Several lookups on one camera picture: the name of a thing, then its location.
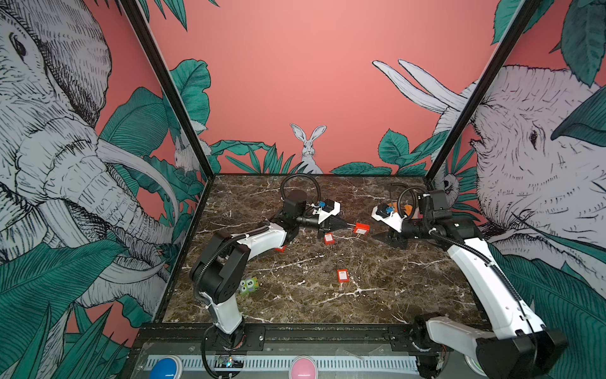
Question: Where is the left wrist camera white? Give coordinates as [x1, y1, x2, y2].
[313, 199, 341, 224]

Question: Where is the black mounting rail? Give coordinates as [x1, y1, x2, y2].
[134, 323, 452, 355]

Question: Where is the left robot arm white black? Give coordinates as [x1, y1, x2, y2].
[189, 173, 355, 352]

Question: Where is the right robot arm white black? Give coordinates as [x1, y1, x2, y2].
[372, 187, 568, 378]

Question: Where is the blue push button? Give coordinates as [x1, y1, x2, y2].
[149, 355, 183, 379]

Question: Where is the white slotted cable duct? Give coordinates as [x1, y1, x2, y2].
[144, 354, 420, 374]

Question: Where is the green monster toy cube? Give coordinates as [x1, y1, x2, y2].
[239, 277, 260, 295]

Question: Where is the pink push button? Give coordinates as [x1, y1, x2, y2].
[289, 355, 318, 379]

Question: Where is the orange shark plush toy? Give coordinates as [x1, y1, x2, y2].
[387, 202, 420, 219]

